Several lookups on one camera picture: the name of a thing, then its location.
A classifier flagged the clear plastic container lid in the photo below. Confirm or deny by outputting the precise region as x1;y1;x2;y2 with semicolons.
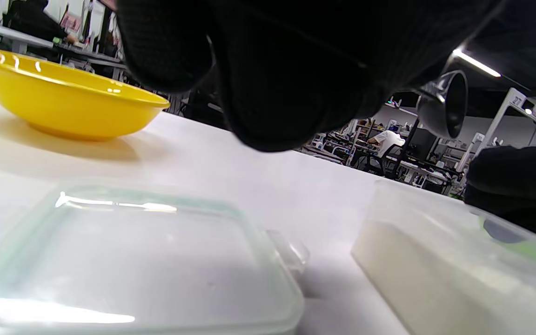
0;185;310;335

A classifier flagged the person's right hand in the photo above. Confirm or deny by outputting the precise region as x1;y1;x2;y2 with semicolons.
463;145;536;241

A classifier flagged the black computer monitor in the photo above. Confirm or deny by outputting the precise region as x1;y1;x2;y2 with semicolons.
405;127;439;162

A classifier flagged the white metal frame stand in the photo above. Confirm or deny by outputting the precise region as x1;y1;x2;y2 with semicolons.
454;87;536;174

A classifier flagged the yellow plastic bowl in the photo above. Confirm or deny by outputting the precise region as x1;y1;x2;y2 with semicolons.
0;45;171;141

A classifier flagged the grey work table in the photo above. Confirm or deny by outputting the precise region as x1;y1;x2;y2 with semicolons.
0;18;127;80

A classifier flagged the black measuring scoop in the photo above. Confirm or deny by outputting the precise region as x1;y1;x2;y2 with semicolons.
389;70;469;140

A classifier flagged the person's left hand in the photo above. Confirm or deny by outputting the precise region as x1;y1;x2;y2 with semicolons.
116;0;507;153

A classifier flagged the clear plastic storage container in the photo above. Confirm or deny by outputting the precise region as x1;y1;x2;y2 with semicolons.
351;179;536;335

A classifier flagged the long ceiling light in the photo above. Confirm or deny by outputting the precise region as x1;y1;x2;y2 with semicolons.
452;48;502;78

